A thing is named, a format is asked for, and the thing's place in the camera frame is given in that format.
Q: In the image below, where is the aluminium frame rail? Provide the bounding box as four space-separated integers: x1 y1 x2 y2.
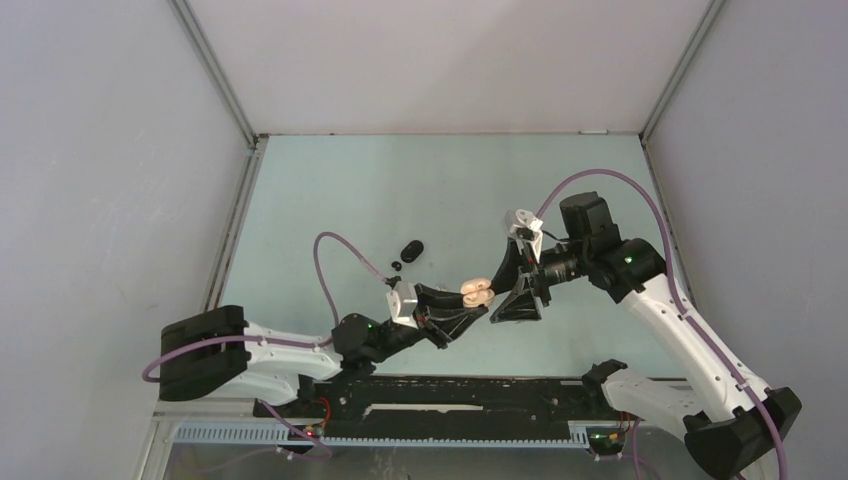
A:
169 0 268 311
639 0 730 301

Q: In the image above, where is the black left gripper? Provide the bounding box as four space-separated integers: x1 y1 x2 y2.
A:
368 283 487 363

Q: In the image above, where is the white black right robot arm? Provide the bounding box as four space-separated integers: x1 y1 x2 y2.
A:
491 192 801 479

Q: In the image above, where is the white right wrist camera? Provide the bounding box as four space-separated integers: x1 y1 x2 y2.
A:
503 209 544 261

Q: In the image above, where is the beige earbud charging case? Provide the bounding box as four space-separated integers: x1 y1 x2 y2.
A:
460 278 496 308

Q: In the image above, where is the grey slotted cable duct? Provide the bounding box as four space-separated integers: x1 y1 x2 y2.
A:
173 423 591 449

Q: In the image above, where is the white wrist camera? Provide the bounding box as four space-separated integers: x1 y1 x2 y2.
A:
503 209 544 261
386 281 418 329

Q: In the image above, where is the black closed earbud case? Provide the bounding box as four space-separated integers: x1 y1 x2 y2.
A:
399 240 424 264

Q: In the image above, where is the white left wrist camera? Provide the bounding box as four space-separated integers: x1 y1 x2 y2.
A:
386 281 418 329

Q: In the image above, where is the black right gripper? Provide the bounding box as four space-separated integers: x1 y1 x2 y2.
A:
484 234 590 323

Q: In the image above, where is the aluminium frame rail left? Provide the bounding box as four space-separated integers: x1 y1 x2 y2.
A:
169 0 268 311

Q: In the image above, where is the aluminium frame rail right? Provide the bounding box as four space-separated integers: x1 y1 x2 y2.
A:
639 0 730 301

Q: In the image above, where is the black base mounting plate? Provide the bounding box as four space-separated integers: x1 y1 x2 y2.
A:
275 375 636 442

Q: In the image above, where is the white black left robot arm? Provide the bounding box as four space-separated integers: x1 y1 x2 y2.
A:
142 278 495 417

